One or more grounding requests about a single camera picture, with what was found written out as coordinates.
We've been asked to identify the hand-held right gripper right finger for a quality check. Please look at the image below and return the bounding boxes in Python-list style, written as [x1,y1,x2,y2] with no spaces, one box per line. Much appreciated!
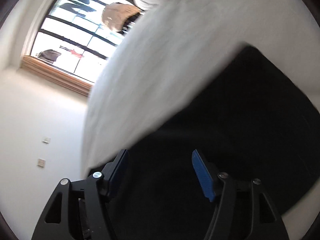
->
[191,149,290,240]

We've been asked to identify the bed with white sheet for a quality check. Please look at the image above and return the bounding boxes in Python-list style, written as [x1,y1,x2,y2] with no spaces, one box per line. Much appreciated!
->
[81,0,320,222]

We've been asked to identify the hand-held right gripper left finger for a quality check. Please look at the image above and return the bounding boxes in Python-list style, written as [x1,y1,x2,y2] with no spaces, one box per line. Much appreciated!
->
[31,149,130,240]

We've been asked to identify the beige curtain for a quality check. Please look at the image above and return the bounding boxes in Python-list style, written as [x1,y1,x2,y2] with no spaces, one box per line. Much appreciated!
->
[21,55,93,97]

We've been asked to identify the hanging dark garment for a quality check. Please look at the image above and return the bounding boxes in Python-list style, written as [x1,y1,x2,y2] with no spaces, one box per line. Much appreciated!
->
[37,49,62,64]

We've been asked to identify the red hanging item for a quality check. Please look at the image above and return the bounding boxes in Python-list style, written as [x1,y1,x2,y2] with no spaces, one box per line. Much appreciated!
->
[59,45,85,59]

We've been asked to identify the large window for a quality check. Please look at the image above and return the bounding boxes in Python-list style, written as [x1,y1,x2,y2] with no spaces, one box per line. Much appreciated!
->
[30,0,148,83]

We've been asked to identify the beige puffer jacket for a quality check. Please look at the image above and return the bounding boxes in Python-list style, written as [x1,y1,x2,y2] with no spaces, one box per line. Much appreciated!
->
[101,2,143,33]

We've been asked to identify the black denim pants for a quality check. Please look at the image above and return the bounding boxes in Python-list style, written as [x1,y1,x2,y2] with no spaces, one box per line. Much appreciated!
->
[100,45,320,240]

